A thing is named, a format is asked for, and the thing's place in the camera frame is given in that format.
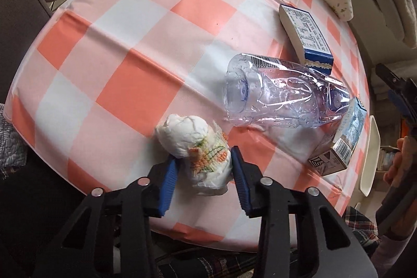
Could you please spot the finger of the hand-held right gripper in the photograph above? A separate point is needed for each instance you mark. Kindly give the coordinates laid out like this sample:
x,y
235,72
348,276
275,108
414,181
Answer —
x,y
395,99

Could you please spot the light blue milk carton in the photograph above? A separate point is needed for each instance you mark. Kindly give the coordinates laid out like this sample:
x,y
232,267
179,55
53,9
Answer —
x,y
338,151

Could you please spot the person's right hand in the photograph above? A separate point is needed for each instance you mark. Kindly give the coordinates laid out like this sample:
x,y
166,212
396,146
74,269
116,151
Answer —
x,y
395,167

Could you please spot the striped grey cloth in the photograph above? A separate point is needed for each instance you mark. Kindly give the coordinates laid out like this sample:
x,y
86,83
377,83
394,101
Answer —
x,y
11,141

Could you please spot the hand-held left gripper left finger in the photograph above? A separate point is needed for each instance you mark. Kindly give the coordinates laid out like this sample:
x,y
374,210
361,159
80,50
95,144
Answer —
x,y
167,186

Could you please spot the white paper cup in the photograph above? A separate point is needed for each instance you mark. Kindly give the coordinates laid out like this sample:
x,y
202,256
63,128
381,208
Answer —
x,y
340,2

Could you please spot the white paper wad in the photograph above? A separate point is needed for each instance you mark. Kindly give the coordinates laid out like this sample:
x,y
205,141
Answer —
x,y
192,141

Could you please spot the small blue white box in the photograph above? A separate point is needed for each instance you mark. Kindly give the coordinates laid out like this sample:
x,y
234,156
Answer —
x,y
303,30

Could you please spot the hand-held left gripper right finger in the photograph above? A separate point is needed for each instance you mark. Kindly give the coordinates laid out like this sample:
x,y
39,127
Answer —
x,y
241,180

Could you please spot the person's right forearm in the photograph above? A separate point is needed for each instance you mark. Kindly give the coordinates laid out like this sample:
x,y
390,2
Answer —
x,y
399,252

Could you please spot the white plastic bin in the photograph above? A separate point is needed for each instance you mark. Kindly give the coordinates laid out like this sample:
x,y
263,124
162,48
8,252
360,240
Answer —
x,y
369,154

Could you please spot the crushed clear plastic bottle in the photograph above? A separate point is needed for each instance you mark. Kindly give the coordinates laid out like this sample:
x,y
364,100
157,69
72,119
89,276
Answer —
x,y
280,92

